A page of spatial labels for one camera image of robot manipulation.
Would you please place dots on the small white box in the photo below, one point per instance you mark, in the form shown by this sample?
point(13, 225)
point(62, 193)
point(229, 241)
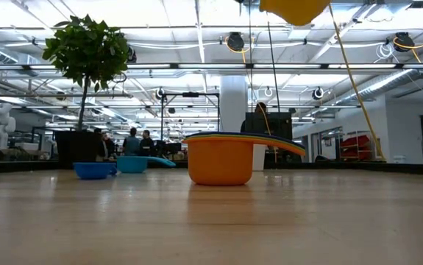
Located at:
point(399, 159)

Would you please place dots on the black plant pot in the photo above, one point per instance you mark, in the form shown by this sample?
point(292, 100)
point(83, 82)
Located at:
point(78, 147)

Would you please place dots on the small blue measuring cup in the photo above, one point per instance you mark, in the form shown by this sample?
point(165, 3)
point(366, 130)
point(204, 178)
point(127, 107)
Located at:
point(93, 171)

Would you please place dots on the yellow measuring cup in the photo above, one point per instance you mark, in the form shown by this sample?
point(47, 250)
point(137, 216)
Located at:
point(294, 11)

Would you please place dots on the white building column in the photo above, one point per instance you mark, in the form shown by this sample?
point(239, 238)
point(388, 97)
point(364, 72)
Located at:
point(229, 92)

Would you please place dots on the orange measuring cup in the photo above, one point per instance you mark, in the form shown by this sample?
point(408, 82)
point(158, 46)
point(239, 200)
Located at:
point(220, 162)

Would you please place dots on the white plastic basket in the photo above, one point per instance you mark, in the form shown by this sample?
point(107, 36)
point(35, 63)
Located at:
point(259, 158)

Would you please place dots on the person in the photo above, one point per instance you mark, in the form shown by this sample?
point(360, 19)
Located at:
point(146, 143)
point(102, 145)
point(132, 143)
point(260, 117)

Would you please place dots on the black metal rig frame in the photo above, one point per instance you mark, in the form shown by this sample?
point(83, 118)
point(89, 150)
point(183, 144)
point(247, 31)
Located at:
point(191, 94)

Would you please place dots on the teal measuring cup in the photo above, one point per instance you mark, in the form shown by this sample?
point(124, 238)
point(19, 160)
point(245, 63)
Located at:
point(132, 164)

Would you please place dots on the red storage shelf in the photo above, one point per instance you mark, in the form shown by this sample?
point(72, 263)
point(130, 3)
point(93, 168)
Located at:
point(354, 141)

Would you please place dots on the green leafy small tree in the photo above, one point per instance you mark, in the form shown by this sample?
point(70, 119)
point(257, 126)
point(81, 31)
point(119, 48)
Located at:
point(86, 48)

